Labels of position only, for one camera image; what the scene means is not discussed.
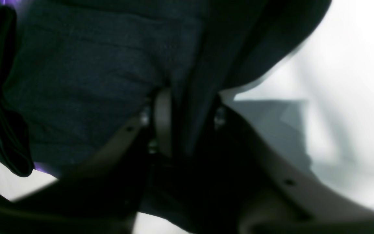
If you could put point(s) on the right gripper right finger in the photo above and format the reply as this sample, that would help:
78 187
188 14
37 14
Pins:
288 198

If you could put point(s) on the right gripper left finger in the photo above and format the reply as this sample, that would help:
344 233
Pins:
102 196

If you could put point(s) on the black T-shirt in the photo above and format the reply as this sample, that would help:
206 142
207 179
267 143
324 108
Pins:
73 72

